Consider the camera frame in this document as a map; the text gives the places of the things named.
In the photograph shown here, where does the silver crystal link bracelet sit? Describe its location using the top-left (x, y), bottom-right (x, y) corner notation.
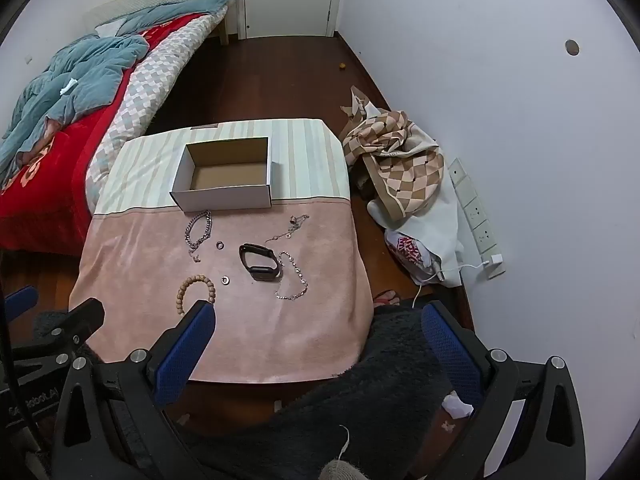
top-left (273, 251), bottom-right (310, 302)

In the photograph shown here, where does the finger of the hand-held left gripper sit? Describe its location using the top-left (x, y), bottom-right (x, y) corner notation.
top-left (10, 298), bottom-right (107, 376)
top-left (4, 286), bottom-right (40, 323)

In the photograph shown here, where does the wooden bed frame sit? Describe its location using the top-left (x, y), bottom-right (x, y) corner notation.
top-left (217, 2), bottom-right (238, 46)

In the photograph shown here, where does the black smart band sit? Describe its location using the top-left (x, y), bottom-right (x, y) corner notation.
top-left (238, 242), bottom-right (282, 282)

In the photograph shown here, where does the white charger cable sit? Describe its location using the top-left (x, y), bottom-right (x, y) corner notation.
top-left (412, 260), bottom-right (491, 308)

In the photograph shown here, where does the thin silver necklace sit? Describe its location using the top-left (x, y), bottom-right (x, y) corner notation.
top-left (265, 214), bottom-right (311, 243)

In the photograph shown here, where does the grey checkered bed cover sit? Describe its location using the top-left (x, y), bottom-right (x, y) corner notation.
top-left (85, 12), bottom-right (223, 211)

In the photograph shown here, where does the red patterned blanket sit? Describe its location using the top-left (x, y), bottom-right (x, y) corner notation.
top-left (0, 12), bottom-right (216, 256)

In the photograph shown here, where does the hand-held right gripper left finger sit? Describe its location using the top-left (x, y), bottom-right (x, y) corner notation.
top-left (52, 300), bottom-right (218, 480)

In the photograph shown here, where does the white bag with red print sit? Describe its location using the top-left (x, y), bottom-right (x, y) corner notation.
top-left (384, 229), bottom-right (443, 286)

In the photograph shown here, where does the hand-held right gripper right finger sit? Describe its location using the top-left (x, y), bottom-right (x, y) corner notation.
top-left (421, 301), bottom-right (587, 480)

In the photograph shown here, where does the teal quilt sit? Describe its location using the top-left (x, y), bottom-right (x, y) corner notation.
top-left (0, 0), bottom-right (231, 176)

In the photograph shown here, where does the wooden bead bracelet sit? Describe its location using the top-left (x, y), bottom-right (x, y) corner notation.
top-left (175, 273), bottom-right (217, 317)

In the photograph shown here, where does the white power strip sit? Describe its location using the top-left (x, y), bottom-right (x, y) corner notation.
top-left (448, 157), bottom-right (501, 256)

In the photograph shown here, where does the pink striped tablecloth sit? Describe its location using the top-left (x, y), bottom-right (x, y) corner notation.
top-left (69, 119), bottom-right (375, 386)

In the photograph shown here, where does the thick silver chain bracelet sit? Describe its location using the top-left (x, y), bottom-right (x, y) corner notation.
top-left (184, 210), bottom-right (215, 263)

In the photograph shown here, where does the white cardboard box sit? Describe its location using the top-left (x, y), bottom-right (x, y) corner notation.
top-left (170, 136), bottom-right (273, 212)

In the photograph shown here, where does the brown checkered cloth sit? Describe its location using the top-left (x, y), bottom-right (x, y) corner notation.
top-left (340, 85), bottom-right (446, 226)

